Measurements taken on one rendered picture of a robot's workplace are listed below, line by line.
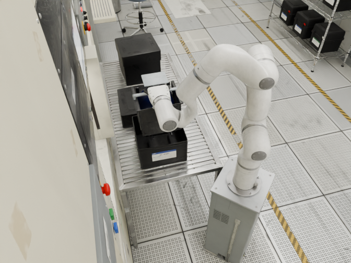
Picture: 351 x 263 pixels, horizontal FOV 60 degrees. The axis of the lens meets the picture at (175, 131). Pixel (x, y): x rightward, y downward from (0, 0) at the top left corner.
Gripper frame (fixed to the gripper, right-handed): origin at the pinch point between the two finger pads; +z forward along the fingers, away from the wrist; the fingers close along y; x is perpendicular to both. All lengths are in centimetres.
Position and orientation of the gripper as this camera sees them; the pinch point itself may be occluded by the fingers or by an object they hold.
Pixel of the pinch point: (155, 82)
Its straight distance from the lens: 153.1
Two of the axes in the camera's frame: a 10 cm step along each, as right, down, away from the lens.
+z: -2.4, -6.9, 6.8
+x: -0.2, -7.0, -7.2
